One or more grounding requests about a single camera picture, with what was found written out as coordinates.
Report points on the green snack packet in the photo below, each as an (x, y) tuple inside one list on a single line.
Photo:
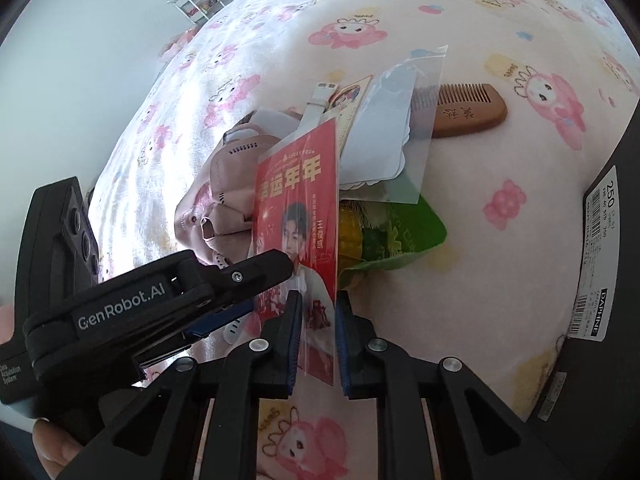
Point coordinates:
[(400, 240)]

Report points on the clear bag of white cards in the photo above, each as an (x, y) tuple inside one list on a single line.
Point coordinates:
[(380, 130)]

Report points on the pink insoles bundle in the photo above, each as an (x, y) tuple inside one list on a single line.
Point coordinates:
[(265, 127), (220, 200)]

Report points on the black cardboard box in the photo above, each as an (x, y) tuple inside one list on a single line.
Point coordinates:
[(600, 410)]

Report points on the wooden comb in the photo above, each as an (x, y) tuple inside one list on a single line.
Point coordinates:
[(470, 115)]

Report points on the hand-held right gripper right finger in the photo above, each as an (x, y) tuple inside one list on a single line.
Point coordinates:
[(345, 345)]

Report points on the red card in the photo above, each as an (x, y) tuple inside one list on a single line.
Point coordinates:
[(295, 185)]

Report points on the cream portrait card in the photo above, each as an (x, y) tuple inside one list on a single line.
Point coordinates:
[(352, 95)]

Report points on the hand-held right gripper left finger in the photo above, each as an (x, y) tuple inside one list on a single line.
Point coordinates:
[(292, 340)]

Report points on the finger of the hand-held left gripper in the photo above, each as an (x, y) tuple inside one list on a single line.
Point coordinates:
[(215, 321), (250, 272)]

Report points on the pink bunny printed blanket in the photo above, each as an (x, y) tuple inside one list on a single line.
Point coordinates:
[(450, 35)]

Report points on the person's left hand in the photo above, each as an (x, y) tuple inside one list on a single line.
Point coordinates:
[(55, 440)]

